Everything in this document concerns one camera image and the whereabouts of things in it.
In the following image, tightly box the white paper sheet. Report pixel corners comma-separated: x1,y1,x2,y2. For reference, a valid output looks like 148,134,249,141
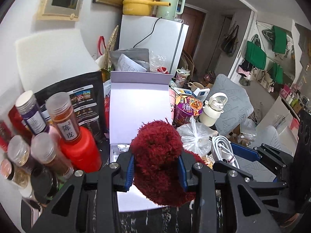
116,54,149,73

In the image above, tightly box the group of bottles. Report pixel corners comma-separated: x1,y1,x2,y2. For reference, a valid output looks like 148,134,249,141
279,84,307,107

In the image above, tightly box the grey envelope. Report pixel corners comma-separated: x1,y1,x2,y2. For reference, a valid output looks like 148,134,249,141
109,48,150,73

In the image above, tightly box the group of spice jars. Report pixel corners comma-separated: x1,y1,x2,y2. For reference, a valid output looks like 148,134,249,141
0,91,80,204

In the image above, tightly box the woven fan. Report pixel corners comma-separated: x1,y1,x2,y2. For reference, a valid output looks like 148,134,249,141
103,25,119,70

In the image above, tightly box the pink packet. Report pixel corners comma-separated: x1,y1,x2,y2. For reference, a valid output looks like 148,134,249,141
168,89,178,124

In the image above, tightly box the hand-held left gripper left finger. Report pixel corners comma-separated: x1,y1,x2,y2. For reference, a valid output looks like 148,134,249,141
36,154,135,233

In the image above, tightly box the white and blue box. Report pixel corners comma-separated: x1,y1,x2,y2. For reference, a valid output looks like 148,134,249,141
192,87,211,100

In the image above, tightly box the green electric kettle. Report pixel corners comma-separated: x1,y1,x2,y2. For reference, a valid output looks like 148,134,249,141
156,0,185,21

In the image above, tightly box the black handbag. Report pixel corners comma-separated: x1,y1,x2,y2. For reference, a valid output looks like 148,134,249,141
220,25,240,57

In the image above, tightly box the white charger cable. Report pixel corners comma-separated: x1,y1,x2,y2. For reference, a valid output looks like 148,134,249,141
211,136,240,169

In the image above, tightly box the yellow pot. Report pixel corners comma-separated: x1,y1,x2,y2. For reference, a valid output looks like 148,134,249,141
122,0,170,15

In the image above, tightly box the white foam board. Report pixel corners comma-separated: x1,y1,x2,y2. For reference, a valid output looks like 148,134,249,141
14,29,100,91

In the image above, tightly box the purple instant noodle cup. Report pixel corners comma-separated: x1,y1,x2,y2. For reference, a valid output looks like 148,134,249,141
174,96,204,127

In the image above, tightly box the lidded drink cup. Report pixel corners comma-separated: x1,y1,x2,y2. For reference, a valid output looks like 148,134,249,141
175,68,190,85

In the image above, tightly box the brown door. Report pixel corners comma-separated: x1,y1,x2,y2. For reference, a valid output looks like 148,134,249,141
181,6,206,59

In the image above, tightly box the crinkled clear plastic bag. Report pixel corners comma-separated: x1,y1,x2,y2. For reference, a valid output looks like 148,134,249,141
149,51,174,74

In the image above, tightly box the pink hanging bag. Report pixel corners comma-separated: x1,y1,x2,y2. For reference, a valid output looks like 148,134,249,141
237,61,253,78

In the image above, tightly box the chair with grey cover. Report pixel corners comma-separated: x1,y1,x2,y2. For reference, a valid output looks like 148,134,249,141
214,74,254,133
239,126,295,175

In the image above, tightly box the silver foil packet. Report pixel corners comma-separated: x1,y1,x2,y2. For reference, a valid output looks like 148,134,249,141
110,144,132,163

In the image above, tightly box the green tote bag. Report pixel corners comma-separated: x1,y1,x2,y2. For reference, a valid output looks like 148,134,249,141
244,34,267,70
272,25,288,54
271,63,285,84

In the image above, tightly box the red canister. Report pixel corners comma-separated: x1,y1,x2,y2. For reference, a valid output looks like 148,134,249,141
59,126,102,173

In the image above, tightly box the white cabinet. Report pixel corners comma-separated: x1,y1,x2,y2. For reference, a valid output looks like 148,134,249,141
255,95,299,136

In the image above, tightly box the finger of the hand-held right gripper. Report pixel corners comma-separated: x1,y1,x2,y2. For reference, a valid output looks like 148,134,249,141
212,160,288,195
230,143,294,173

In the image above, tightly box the beige mug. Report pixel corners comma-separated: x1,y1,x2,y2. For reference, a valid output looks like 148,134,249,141
188,82,204,93

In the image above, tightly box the white plastic bag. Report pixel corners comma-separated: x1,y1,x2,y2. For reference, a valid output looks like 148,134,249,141
239,118,257,136

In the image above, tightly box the black power cable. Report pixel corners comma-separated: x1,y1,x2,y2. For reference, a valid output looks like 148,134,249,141
132,17,162,49

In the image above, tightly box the white fridge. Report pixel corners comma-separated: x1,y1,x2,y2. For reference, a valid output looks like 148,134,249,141
119,15,189,73

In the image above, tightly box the cream thermos jug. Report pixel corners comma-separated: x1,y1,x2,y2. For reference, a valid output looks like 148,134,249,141
199,92,228,127

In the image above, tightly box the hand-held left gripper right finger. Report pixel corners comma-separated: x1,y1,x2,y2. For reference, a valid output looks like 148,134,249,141
178,154,280,233

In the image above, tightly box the lavender gift box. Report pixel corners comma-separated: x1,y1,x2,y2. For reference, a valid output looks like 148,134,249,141
108,71,174,211

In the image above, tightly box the black stand-up pouch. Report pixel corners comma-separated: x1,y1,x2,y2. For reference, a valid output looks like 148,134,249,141
34,71,110,142

